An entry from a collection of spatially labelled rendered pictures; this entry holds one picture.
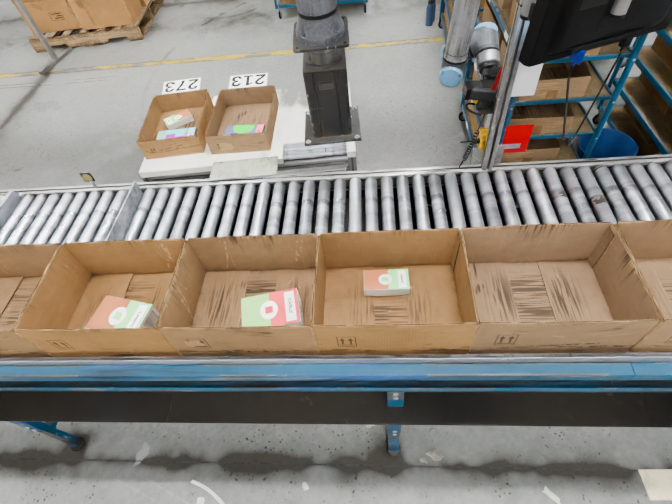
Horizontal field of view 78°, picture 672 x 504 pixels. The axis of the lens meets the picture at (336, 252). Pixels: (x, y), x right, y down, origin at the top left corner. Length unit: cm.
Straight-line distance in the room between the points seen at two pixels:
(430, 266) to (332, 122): 91
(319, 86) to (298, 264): 83
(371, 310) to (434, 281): 21
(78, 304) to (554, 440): 188
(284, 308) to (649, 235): 101
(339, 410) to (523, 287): 66
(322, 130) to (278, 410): 120
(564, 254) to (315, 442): 128
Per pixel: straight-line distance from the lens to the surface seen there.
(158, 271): 146
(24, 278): 175
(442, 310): 121
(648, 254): 148
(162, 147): 211
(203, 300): 133
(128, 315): 133
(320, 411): 138
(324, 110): 189
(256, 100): 229
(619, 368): 124
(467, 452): 200
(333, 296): 123
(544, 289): 131
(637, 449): 222
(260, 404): 143
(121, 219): 188
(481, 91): 164
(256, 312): 117
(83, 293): 156
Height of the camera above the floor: 193
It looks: 52 degrees down
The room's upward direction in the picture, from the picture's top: 9 degrees counter-clockwise
